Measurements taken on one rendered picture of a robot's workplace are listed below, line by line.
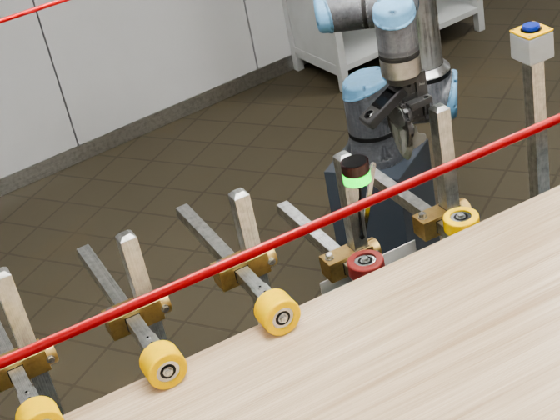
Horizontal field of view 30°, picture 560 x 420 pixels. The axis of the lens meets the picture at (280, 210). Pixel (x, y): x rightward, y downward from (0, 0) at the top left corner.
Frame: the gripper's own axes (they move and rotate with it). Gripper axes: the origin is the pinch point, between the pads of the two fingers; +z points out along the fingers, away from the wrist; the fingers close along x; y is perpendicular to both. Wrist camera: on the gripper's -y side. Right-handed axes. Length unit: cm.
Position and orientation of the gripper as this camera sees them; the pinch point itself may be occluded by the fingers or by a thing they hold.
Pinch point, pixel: (403, 155)
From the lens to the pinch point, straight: 243.5
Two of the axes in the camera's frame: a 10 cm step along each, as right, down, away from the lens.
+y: 8.7, -3.7, 3.1
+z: 1.7, 8.4, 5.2
